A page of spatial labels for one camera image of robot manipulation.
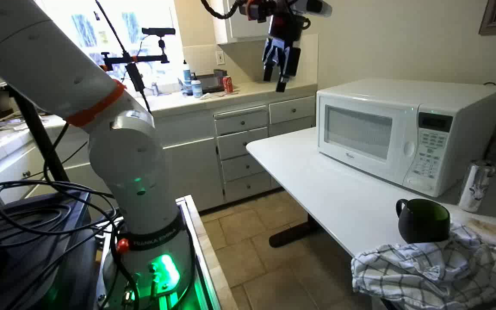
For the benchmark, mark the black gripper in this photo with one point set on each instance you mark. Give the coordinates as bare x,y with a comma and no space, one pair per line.
287,19

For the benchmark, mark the white microwave oven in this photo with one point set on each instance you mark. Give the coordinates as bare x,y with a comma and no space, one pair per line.
418,135

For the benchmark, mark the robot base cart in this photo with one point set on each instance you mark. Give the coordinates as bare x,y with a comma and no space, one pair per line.
181,273

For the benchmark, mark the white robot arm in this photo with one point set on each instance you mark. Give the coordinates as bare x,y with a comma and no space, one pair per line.
41,64

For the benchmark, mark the red can on counter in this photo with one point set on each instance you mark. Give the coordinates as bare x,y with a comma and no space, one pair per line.
227,83

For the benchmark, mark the blue bottle on counter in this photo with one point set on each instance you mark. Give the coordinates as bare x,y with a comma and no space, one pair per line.
186,80

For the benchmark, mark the white kitchen cabinet drawers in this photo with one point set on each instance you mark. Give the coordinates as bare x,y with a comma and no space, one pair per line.
206,147

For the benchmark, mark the black mug green inside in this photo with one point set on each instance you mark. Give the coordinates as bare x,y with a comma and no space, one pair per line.
422,221

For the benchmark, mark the black tripod pole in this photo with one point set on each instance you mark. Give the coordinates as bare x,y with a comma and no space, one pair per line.
39,135

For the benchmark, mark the white checkered dish towel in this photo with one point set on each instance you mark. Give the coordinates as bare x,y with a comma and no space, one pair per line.
453,274

